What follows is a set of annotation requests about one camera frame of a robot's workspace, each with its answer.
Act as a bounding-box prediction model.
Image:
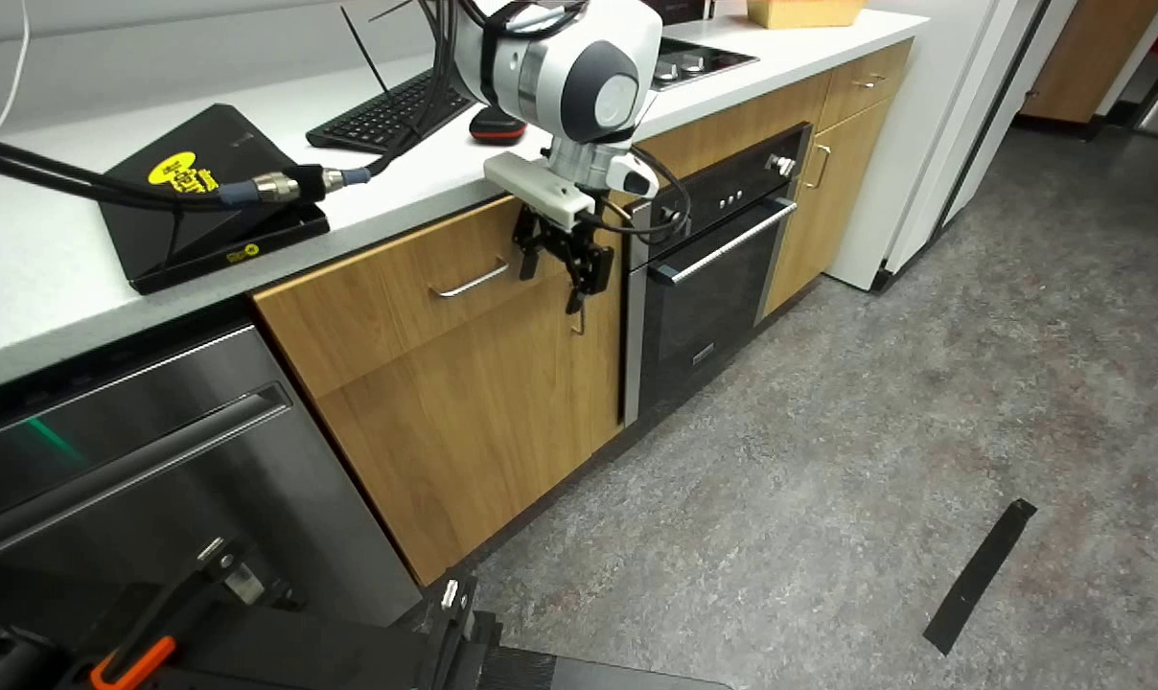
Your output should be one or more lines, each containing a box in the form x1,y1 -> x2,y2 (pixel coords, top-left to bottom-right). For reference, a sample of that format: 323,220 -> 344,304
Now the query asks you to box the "wooden box on counter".
749,0 -> 864,30

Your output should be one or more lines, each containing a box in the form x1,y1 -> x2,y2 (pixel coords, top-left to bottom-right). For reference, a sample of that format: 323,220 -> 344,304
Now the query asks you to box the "lower black orange clamp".
87,535 -> 268,690

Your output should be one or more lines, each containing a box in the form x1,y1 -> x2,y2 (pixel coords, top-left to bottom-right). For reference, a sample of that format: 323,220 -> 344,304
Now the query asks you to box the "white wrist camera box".
482,151 -> 596,235

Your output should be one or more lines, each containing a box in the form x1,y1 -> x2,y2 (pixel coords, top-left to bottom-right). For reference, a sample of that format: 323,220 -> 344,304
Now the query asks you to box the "black Wrap-it storage bag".
100,102 -> 328,296

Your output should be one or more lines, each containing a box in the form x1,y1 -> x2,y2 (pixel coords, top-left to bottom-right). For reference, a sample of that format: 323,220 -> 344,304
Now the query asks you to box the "stainless steel dishwasher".
0,320 -> 420,624

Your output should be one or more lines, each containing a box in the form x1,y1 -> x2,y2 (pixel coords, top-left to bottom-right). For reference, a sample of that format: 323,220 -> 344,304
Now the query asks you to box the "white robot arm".
415,0 -> 664,310

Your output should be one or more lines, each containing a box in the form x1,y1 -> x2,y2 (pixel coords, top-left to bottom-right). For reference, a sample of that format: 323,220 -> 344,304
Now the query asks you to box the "black glass cooktop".
654,38 -> 744,89

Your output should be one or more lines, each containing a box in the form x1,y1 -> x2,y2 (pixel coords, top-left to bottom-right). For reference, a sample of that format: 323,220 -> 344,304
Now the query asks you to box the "black built-in oven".
627,125 -> 811,421

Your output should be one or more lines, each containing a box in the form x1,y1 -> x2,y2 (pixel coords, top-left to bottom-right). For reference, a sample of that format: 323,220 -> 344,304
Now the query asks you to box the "silver drawer handle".
431,260 -> 512,304

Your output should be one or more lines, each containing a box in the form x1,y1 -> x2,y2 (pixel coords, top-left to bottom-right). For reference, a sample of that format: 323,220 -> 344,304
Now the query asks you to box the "white wood-front kitchen drawer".
254,196 -> 618,396

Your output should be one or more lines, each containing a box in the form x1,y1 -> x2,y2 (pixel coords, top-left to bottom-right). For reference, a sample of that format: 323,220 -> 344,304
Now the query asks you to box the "black strip on floor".
925,499 -> 1037,654

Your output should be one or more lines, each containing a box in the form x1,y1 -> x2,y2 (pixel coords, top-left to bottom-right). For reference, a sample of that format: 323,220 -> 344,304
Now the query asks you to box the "wooden lower cabinet door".
312,260 -> 634,588

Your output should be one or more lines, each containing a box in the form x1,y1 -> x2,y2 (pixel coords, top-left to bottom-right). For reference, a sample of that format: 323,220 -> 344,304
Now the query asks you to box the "black braided cable hose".
0,131 -> 398,214

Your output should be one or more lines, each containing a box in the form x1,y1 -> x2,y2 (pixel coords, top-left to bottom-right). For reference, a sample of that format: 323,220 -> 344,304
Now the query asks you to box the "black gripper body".
516,208 -> 614,296

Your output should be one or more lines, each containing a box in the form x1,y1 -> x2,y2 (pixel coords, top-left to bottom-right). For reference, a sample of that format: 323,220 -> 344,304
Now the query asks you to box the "white refrigerator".
830,0 -> 1068,292

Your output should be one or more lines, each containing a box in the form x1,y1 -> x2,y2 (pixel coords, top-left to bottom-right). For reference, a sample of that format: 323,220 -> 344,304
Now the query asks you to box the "black keyboard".
307,72 -> 472,151

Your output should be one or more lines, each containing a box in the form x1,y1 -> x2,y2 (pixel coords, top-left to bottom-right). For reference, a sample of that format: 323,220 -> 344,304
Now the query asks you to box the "wooden right cabinet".
758,42 -> 914,316

